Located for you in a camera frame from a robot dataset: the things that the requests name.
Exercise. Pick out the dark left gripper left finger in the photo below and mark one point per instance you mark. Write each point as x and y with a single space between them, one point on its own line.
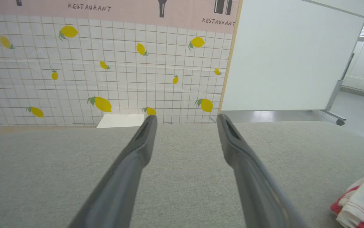
128 171

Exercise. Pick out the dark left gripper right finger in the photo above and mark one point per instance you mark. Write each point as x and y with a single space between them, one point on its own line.
248 177

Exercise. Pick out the red white Bulls garment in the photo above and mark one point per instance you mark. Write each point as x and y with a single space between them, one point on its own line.
363 199

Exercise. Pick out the white box cabinet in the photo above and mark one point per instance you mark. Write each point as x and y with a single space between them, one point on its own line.
121 121

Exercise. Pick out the lemon print tiled partition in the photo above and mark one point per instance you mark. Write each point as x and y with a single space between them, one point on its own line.
106 63

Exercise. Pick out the white rolling whiteboard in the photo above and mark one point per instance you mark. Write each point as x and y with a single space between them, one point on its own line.
289 53

